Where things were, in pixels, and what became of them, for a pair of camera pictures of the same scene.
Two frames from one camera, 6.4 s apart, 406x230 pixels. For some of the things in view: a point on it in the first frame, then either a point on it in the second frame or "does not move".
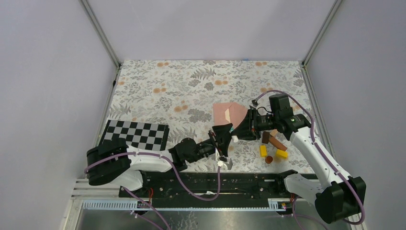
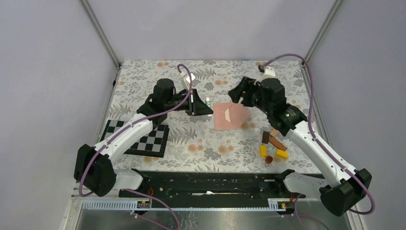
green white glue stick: (235, 137) -> (208, 102)
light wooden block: (273, 132) does not move
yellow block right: (281, 154) does not move
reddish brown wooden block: (276, 143) does not move
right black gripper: (246, 130) -> (236, 93)
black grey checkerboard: (140, 135) does not move
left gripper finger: (222, 132) -> (200, 107)
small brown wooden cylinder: (268, 159) does not move
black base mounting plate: (210, 189) does not move
